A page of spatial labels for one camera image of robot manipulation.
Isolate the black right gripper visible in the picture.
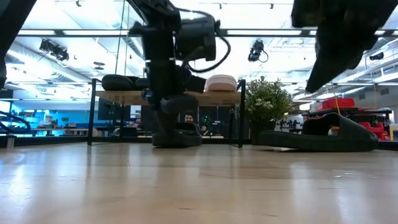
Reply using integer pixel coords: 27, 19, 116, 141
291, 0, 398, 94

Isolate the red and black cart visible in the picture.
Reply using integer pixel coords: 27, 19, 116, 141
316, 97, 394, 141

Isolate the wooden shelf with black legs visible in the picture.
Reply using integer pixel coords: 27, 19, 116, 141
87, 78, 247, 149

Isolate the small green potted plant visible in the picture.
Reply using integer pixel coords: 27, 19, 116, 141
244, 75, 294, 146

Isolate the person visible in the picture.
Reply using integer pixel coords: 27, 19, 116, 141
183, 112, 202, 133

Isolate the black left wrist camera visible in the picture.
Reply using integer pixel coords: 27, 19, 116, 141
175, 16, 218, 62

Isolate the black overhead camera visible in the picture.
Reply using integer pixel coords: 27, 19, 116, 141
248, 39, 269, 63

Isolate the black slide sandal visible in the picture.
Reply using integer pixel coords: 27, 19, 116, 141
135, 77, 151, 91
101, 73, 140, 92
257, 112, 379, 153
151, 122, 203, 148

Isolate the black metal table frame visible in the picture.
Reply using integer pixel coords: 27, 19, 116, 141
0, 0, 398, 150

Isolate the black camera cable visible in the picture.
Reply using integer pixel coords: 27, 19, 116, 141
178, 7, 232, 74

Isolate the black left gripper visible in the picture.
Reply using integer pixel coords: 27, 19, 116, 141
141, 58, 208, 139

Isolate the background office desk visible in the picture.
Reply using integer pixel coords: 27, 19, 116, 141
29, 113, 91, 138

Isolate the pink slide sandal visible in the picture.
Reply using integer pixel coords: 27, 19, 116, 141
204, 74, 238, 93

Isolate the black ceiling device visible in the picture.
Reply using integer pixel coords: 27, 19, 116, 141
39, 39, 70, 62

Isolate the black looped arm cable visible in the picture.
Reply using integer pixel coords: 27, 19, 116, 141
0, 110, 32, 135

